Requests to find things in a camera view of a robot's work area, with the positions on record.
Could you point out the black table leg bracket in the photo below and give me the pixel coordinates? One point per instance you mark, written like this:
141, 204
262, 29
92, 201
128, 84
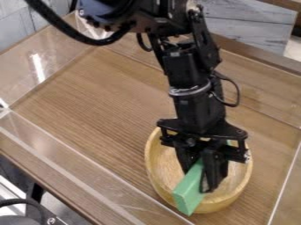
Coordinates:
36, 194

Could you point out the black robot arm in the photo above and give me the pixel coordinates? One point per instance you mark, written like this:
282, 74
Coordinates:
180, 38

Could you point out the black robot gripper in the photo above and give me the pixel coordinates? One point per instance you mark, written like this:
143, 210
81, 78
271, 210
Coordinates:
201, 122

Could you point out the green rectangular block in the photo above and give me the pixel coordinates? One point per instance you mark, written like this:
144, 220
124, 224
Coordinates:
187, 194

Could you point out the light wooden oval bowl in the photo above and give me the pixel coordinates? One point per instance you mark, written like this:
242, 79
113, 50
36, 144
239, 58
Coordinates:
165, 174

